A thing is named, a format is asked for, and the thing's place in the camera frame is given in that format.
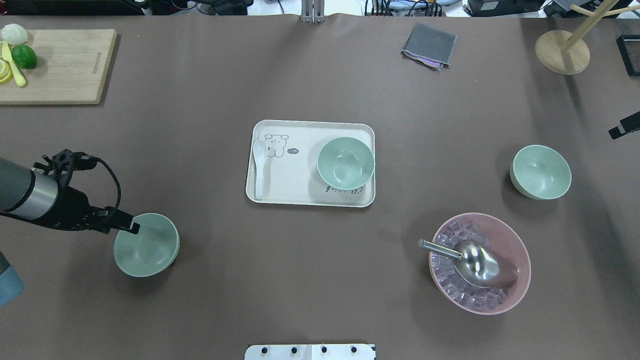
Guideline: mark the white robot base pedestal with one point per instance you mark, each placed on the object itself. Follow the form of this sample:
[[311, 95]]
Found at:
[[320, 351]]

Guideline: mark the aluminium frame post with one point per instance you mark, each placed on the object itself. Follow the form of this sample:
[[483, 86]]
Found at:
[[313, 11]]

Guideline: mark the yellow plastic knife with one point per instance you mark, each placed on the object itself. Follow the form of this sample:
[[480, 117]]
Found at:
[[16, 73]]

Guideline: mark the black glass rack tray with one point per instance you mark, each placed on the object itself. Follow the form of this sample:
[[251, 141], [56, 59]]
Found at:
[[629, 48]]

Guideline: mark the lemon slice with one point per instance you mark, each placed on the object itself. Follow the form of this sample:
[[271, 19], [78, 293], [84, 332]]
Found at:
[[6, 72]]

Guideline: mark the green bowl on tray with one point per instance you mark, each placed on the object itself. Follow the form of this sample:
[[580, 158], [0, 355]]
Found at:
[[346, 163]]

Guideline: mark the white ceramic spoon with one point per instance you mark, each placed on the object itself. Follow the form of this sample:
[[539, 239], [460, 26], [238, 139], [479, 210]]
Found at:
[[260, 155]]

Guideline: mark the cream rabbit tray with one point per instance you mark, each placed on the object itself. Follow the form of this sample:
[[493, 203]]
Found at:
[[290, 175]]

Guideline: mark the metal scoop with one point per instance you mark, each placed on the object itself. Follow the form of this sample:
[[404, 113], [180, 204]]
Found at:
[[478, 265]]

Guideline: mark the green bowl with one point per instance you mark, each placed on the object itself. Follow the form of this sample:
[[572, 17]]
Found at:
[[539, 172], [151, 250], [346, 163]]

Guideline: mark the grey folded cloth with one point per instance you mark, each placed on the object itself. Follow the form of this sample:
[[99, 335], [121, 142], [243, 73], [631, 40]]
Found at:
[[430, 46]]

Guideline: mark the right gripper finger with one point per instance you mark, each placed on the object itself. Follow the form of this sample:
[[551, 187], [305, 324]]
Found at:
[[627, 125]]

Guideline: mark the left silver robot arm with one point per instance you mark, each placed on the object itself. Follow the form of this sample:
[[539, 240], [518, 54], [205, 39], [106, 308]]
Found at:
[[42, 195]]

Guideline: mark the white garlic bun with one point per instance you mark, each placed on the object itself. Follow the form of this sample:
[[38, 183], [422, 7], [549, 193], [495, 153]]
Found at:
[[14, 34]]

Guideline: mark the green lime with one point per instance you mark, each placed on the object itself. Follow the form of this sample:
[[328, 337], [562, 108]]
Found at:
[[24, 57]]

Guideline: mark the pink bowl with ice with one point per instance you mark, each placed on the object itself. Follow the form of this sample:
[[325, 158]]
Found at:
[[493, 234]]

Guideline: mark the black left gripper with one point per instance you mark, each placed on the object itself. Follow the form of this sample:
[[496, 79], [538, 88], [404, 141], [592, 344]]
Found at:
[[75, 206]]

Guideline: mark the wooden mug tree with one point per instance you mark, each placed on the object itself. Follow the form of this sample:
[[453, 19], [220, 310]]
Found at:
[[564, 52]]

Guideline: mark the wooden cutting board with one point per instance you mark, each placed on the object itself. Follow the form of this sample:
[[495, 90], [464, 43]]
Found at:
[[73, 65]]

